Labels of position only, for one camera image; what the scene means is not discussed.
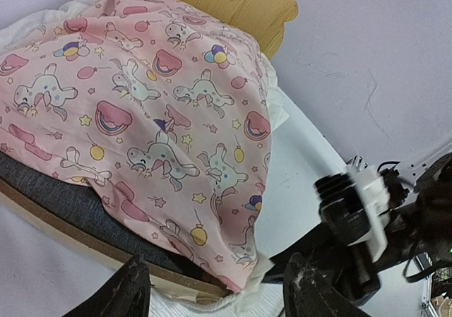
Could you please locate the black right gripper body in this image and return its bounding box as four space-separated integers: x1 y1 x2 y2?
263 207 417 305

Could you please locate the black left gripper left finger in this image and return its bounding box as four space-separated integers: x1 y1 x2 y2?
66 255 151 317

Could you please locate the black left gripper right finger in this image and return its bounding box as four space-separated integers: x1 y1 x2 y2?
283 253 368 317

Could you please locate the pink unicorn print blanket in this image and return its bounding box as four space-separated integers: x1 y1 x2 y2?
1 0 287 313

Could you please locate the wooden pet bed frame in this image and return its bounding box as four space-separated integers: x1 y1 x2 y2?
1 0 298 307

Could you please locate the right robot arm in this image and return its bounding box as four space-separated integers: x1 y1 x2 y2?
264 155 451 306

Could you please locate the grey bed mattress pad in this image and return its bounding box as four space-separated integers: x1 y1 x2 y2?
1 153 225 287

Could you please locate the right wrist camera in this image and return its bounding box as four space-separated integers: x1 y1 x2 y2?
314 156 414 261

